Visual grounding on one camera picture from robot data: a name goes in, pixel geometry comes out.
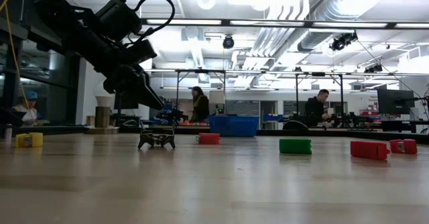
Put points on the black ceiling camera rig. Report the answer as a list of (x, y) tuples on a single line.
[(342, 42)]

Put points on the black aluminium table frame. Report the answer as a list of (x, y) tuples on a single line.
[(335, 132)]

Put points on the black dome ceiling camera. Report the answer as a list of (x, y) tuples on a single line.
[(228, 42)]

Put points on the person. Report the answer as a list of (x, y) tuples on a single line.
[(315, 111), (25, 111), (200, 106)]

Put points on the black computer monitor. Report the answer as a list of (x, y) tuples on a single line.
[(121, 105), (395, 101)]

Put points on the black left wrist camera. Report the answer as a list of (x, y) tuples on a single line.
[(119, 17)]

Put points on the blue plastic basket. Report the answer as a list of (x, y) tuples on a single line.
[(234, 126)]

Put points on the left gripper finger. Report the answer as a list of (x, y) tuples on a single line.
[(145, 93)]

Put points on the yellow stapler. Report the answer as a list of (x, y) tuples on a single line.
[(35, 140)]

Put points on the black staple remover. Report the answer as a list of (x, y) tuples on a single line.
[(157, 139)]

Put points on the table lamp with white bulb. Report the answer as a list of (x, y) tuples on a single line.
[(102, 116)]

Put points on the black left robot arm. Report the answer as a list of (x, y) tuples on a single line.
[(67, 26)]

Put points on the red stapler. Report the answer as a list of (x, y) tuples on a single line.
[(410, 146), (368, 150), (211, 139)]

